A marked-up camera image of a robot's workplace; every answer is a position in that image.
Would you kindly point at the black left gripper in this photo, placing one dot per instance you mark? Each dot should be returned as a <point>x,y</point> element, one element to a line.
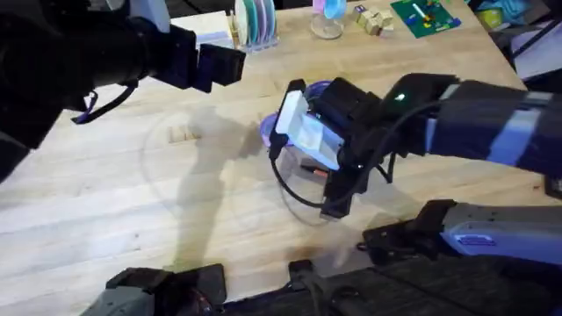
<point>151,48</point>

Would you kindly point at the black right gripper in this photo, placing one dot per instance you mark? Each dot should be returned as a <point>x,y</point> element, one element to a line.
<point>373,118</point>

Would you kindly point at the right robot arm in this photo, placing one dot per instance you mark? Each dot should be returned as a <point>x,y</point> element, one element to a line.
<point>492,123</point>

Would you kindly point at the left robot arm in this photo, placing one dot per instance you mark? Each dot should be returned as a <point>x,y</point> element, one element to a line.
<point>39,66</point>

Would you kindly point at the clear purple zip bag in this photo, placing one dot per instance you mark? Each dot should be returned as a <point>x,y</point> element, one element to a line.
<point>271,129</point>

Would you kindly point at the left black wrist plate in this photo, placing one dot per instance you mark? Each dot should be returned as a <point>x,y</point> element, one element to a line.
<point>183,57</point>

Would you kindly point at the white flat box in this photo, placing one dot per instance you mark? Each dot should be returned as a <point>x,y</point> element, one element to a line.
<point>203,28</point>

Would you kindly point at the orange pen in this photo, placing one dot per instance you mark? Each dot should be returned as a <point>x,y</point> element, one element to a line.
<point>317,171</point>

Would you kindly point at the heap of wooden blocks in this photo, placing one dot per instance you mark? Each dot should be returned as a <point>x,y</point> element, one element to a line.
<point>373,19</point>

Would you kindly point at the rack with pastel plates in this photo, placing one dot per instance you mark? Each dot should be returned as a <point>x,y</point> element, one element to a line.
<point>255,22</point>

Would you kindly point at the clear cup stand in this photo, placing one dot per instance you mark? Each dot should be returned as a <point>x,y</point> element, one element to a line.
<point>328,19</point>

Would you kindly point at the green board with blocks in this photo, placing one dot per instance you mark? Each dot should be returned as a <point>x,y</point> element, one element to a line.
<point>425,16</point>

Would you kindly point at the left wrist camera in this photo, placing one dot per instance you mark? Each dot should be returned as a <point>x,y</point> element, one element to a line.
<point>221,65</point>

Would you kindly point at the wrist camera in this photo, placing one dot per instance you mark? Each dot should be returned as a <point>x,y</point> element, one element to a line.
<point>342,193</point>
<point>221,65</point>

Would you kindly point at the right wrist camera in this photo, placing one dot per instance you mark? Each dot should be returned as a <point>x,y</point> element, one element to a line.
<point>342,193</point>

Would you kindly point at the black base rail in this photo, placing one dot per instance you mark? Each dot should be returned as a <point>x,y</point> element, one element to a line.
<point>417,289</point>

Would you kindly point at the white board with black frame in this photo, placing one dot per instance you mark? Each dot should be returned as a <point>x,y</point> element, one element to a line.
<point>538,52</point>

